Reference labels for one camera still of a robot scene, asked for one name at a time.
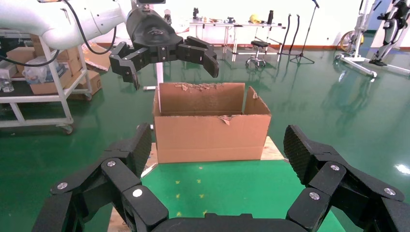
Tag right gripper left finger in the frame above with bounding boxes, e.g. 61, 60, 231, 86
32, 122, 170, 232

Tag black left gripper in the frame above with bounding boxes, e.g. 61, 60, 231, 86
109, 8, 220, 91

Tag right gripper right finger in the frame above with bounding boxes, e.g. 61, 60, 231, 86
283, 125, 410, 232

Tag flattened cardboard sheet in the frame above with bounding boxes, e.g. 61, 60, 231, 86
81, 42, 113, 72

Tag cardboard box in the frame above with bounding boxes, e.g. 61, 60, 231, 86
69, 70, 103, 101
6, 46, 36, 65
58, 48, 83, 76
30, 69, 73, 95

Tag large open cardboard carton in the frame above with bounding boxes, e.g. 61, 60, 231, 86
153, 82, 272, 164

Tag black round stool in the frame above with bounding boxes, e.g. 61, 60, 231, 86
246, 41, 270, 69

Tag white wheeled shelf cart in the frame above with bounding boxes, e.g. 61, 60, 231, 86
0, 29, 93, 135

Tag green table cloth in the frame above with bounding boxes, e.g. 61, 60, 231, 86
114, 160, 347, 232

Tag clear plastic bag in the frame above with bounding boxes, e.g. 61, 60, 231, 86
22, 56, 67, 85

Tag black tripod stand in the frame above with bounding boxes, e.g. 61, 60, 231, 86
290, 0, 320, 65

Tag humanoid robot legs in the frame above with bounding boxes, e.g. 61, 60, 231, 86
368, 0, 410, 67

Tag white metal support frame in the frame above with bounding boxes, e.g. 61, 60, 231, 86
143, 62, 164, 91

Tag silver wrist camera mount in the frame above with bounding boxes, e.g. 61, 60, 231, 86
131, 0, 166, 10

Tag white metal frame table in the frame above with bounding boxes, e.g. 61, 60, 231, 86
189, 19, 287, 62

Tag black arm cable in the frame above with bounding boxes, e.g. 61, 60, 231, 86
0, 0, 118, 68

